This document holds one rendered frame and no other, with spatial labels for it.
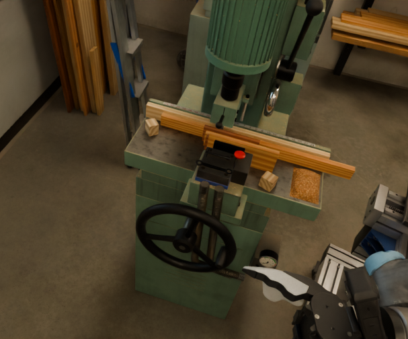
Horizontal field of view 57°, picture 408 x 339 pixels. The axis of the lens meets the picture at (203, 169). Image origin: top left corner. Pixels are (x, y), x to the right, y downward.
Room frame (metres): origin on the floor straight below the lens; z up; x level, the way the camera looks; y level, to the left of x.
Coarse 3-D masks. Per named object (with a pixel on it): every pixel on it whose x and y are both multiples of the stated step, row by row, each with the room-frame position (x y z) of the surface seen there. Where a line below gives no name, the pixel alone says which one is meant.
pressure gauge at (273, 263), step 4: (260, 252) 0.68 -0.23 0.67; (264, 252) 0.67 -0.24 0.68; (268, 252) 0.67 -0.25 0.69; (272, 252) 0.67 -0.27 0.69; (260, 256) 0.66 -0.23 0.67; (264, 256) 0.65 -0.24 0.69; (268, 256) 0.65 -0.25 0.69; (272, 256) 0.65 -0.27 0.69; (276, 256) 0.66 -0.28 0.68; (260, 260) 0.65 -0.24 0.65; (264, 260) 0.65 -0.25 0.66; (268, 260) 0.65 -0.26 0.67; (272, 260) 0.65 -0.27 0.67; (276, 260) 0.65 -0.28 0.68; (264, 264) 0.65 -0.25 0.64; (268, 264) 0.65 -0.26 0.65; (272, 264) 0.65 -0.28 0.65; (276, 264) 0.64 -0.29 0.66
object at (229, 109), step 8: (240, 88) 0.96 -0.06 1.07; (216, 96) 0.90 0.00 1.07; (240, 96) 0.92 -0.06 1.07; (216, 104) 0.86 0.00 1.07; (224, 104) 0.87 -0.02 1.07; (232, 104) 0.88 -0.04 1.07; (240, 104) 0.95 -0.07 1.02; (216, 112) 0.86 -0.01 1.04; (224, 112) 0.86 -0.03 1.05; (232, 112) 0.86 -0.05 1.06; (216, 120) 0.86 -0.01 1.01; (224, 120) 0.86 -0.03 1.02; (232, 120) 0.86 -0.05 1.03
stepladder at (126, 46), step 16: (112, 0) 1.55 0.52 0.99; (128, 0) 1.63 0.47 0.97; (112, 16) 1.57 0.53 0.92; (128, 16) 1.70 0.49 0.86; (112, 32) 1.56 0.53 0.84; (128, 32) 1.72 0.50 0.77; (112, 48) 1.56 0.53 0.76; (128, 48) 1.60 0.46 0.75; (128, 64) 1.58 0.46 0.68; (128, 80) 1.55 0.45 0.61; (144, 80) 1.73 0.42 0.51; (128, 96) 1.54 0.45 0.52; (144, 96) 1.70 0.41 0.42; (144, 112) 1.70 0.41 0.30; (128, 128) 1.57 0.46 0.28
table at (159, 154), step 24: (144, 120) 0.93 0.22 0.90; (144, 144) 0.82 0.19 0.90; (168, 144) 0.84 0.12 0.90; (192, 144) 0.87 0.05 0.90; (144, 168) 0.77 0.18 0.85; (168, 168) 0.76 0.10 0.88; (192, 168) 0.76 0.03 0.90; (288, 168) 0.84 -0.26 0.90; (264, 192) 0.72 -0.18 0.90; (288, 192) 0.74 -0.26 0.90; (240, 216) 0.65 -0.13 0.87; (312, 216) 0.70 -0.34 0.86
